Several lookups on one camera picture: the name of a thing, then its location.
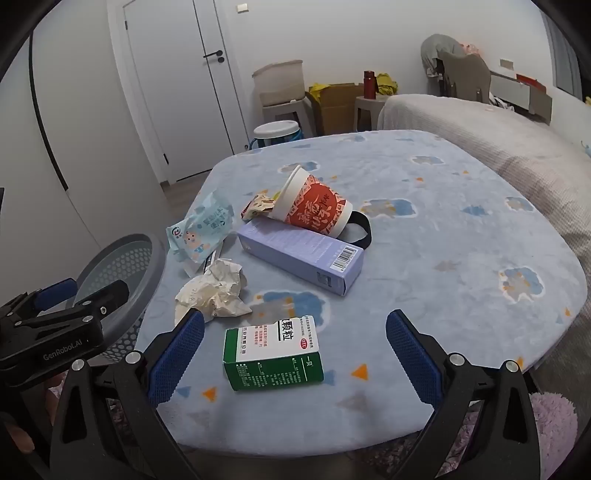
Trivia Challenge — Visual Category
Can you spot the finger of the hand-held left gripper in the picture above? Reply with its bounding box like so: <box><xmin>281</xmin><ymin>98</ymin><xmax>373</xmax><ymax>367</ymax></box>
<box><xmin>21</xmin><ymin>279</ymin><xmax>131</xmax><ymax>330</ymax></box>
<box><xmin>9</xmin><ymin>277</ymin><xmax>79</xmax><ymax>319</ymax></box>

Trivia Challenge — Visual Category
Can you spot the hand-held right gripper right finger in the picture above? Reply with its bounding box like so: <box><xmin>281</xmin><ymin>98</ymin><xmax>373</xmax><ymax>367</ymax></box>
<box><xmin>385</xmin><ymin>309</ymin><xmax>543</xmax><ymax>480</ymax></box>

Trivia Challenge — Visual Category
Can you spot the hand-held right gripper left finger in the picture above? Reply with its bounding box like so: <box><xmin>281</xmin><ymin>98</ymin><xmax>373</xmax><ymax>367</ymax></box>
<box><xmin>48</xmin><ymin>308</ymin><xmax>206</xmax><ymax>480</ymax></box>

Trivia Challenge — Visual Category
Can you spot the grey perforated wastebasket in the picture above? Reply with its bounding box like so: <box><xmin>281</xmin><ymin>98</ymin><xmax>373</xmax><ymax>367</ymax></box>
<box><xmin>71</xmin><ymin>233</ymin><xmax>167</xmax><ymax>365</ymax></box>

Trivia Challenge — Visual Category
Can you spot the white tissue paper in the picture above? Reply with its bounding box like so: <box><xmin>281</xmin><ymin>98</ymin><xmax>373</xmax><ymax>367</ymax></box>
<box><xmin>174</xmin><ymin>258</ymin><xmax>253</xmax><ymax>324</ymax></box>

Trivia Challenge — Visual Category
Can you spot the green and white medicine box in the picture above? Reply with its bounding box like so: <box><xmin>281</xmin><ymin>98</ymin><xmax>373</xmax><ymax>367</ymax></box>
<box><xmin>223</xmin><ymin>315</ymin><xmax>325</xmax><ymax>392</ymax></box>

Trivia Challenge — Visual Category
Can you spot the light blue wipes packet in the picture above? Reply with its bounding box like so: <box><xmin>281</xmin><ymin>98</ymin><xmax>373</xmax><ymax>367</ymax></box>
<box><xmin>166</xmin><ymin>189</ymin><xmax>236</xmax><ymax>278</ymax></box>

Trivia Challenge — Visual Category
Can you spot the cream and red snack wrapper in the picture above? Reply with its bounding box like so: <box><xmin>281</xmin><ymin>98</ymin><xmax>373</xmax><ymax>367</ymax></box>
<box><xmin>241</xmin><ymin>193</ymin><xmax>278</xmax><ymax>222</ymax></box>

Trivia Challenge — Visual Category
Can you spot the red and white paper cup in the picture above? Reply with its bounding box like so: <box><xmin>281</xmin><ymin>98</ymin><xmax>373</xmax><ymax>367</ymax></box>
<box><xmin>272</xmin><ymin>165</ymin><xmax>352</xmax><ymax>238</ymax></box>

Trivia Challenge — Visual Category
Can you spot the person's left hand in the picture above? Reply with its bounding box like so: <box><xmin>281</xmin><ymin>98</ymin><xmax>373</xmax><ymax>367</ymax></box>
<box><xmin>4</xmin><ymin>422</ymin><xmax>35</xmax><ymax>455</ymax></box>

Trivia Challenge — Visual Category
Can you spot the bed with blue blanket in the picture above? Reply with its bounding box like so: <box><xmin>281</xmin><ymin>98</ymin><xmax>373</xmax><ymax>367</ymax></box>
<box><xmin>134</xmin><ymin>129</ymin><xmax>589</xmax><ymax>457</ymax></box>

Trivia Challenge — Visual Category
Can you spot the pink fluffy cushion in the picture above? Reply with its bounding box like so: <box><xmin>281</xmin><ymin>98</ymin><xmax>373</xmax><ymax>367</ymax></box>
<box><xmin>529</xmin><ymin>392</ymin><xmax>578</xmax><ymax>480</ymax></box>

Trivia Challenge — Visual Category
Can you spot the white door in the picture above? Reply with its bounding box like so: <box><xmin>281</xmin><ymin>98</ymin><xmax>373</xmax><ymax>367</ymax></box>
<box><xmin>122</xmin><ymin>0</ymin><xmax>252</xmax><ymax>183</ymax></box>

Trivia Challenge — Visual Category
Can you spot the white round bucket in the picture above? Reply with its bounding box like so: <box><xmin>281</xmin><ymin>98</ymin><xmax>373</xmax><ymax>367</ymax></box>
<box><xmin>253</xmin><ymin>121</ymin><xmax>301</xmax><ymax>148</ymax></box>

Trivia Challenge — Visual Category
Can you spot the blue child's chair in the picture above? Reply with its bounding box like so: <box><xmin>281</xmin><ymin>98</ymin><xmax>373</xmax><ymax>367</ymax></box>
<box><xmin>247</xmin><ymin>128</ymin><xmax>305</xmax><ymax>151</ymax></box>

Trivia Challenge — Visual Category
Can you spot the grey plastic stool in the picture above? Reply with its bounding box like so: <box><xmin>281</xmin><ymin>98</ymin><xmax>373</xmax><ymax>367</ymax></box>
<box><xmin>261</xmin><ymin>95</ymin><xmax>315</xmax><ymax>139</ymax></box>

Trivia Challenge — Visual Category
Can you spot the beige plastic stool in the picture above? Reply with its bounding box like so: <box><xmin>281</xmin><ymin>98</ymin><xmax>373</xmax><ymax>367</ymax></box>
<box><xmin>355</xmin><ymin>95</ymin><xmax>389</xmax><ymax>132</ymax></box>

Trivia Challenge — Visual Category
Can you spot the cardboard box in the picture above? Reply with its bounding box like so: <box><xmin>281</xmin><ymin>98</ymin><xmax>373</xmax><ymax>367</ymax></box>
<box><xmin>307</xmin><ymin>83</ymin><xmax>365</xmax><ymax>136</ymax></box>

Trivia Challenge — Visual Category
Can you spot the translucent storage bin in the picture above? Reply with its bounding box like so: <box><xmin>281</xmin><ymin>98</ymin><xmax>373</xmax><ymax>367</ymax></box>
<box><xmin>252</xmin><ymin>60</ymin><xmax>305</xmax><ymax>108</ymax></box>

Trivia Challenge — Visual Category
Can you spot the brown box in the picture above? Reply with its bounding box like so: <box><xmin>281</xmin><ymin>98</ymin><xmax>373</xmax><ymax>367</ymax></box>
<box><xmin>529</xmin><ymin>85</ymin><xmax>552</xmax><ymax>123</ymax></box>

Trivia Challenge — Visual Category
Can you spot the beige chair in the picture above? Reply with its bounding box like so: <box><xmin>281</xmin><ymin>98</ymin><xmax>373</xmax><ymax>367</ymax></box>
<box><xmin>436</xmin><ymin>48</ymin><xmax>492</xmax><ymax>104</ymax></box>

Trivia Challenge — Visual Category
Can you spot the grey clothing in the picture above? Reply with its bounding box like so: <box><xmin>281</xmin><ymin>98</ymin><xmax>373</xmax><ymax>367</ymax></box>
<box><xmin>420</xmin><ymin>33</ymin><xmax>467</xmax><ymax>77</ymax></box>

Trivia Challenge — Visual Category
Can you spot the black strap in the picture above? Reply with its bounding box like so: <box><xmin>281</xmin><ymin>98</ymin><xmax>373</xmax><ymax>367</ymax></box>
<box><xmin>339</xmin><ymin>212</ymin><xmax>373</xmax><ymax>250</ymax></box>

